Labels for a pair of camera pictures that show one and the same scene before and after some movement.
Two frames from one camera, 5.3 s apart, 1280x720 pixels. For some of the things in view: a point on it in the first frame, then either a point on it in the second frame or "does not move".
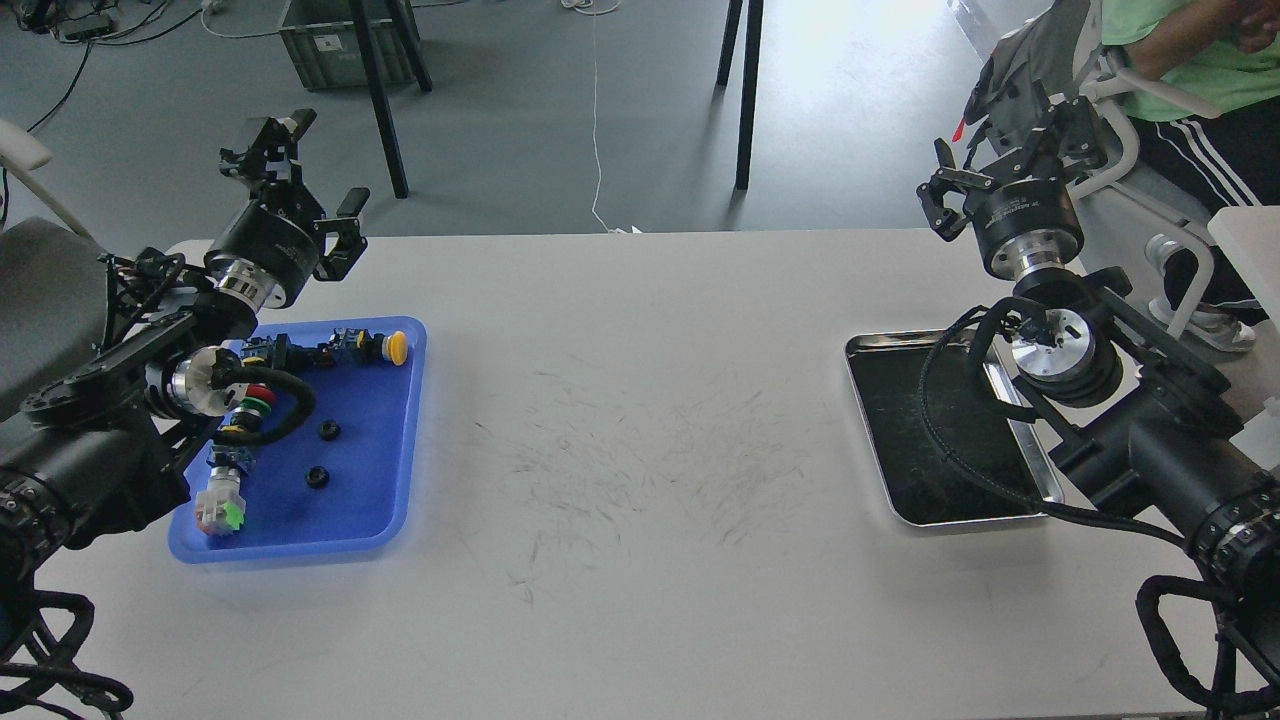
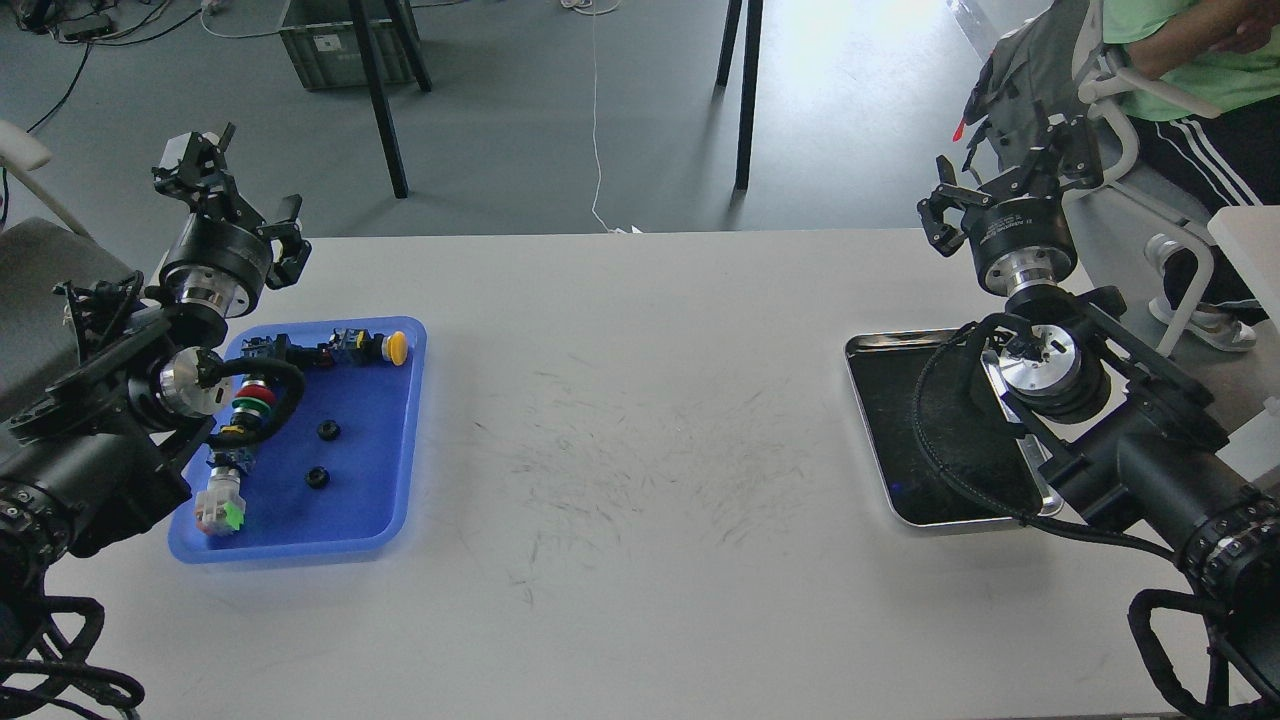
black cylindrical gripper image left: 264,256 -> 220,260
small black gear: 317,477 does not move
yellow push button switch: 360,346 does not move
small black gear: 329,430 does not move
